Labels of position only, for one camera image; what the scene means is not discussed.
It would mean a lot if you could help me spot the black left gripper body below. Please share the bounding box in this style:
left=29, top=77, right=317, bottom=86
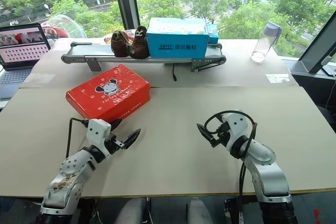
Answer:
left=103, top=132, right=125, bottom=155

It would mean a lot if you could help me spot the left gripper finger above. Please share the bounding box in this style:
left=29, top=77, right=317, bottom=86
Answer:
left=123, top=128, right=142, bottom=150
left=110, top=118, right=124, bottom=132

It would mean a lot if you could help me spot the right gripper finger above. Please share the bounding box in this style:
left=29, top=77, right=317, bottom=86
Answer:
left=203, top=133, right=218, bottom=148
left=196, top=123, right=213, bottom=139

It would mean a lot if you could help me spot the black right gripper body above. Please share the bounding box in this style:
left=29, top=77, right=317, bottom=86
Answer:
left=211, top=121, right=232, bottom=148

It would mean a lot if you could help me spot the red shoe box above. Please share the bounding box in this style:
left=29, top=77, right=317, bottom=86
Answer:
left=65, top=63, right=151, bottom=124

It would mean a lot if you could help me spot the blue shoe box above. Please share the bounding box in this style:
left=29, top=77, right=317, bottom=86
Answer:
left=145, top=17, right=210, bottom=59

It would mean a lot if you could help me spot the large beige cardboard sheet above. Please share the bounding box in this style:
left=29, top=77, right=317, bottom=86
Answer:
left=0, top=86, right=336, bottom=199

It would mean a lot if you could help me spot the small beige cardboard sheet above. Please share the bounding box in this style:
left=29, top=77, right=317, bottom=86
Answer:
left=18, top=37, right=300, bottom=89

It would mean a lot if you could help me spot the grey conveyor belt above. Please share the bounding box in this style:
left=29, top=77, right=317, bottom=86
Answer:
left=61, top=41, right=227, bottom=73

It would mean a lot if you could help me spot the grey rounded shape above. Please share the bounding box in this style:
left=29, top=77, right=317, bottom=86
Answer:
left=119, top=197, right=149, bottom=224
left=187, top=197, right=214, bottom=224

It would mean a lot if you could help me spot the clear tape patch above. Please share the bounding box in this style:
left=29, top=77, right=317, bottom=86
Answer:
left=27, top=72, right=56, bottom=83
left=265, top=72, right=291, bottom=83

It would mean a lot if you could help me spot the brown shoe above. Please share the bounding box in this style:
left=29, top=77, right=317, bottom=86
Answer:
left=130, top=25, right=150, bottom=60
left=110, top=30, right=129, bottom=58

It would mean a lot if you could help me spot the red yellow snack package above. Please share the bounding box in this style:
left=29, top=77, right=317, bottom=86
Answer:
left=101, top=28, right=138, bottom=45

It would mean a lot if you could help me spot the clear bottle purple lid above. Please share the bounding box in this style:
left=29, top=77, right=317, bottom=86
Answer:
left=250, top=22, right=282, bottom=63

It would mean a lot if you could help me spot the clear plastic bag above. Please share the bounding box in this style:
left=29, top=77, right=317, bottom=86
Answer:
left=43, top=13, right=88, bottom=40

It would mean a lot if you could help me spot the open laptop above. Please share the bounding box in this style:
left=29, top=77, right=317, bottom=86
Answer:
left=0, top=22, right=52, bottom=100

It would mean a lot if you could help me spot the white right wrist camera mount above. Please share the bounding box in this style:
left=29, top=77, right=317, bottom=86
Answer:
left=221, top=112, right=250, bottom=157

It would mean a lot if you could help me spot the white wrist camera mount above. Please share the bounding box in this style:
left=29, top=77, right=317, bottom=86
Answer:
left=86, top=119, right=112, bottom=156
left=221, top=112, right=250, bottom=157

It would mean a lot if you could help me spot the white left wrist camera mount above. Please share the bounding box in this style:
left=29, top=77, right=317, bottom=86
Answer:
left=86, top=119, right=112, bottom=156

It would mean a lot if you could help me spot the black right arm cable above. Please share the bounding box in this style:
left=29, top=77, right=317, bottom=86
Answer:
left=204, top=110, right=257, bottom=224

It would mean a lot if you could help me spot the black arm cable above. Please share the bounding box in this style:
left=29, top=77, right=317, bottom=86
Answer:
left=65, top=117, right=90, bottom=159
left=204, top=110, right=257, bottom=224

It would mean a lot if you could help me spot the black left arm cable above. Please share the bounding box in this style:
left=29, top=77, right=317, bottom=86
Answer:
left=65, top=117, right=90, bottom=159

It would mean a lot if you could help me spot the thin white cable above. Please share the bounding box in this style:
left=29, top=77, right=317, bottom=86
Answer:
left=324, top=73, right=336, bottom=110

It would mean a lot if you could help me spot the dark window frame post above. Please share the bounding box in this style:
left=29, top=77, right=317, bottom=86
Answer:
left=110, top=0, right=141, bottom=30

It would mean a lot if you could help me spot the dark slanted frame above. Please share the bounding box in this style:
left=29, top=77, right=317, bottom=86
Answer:
left=289, top=10, right=336, bottom=90

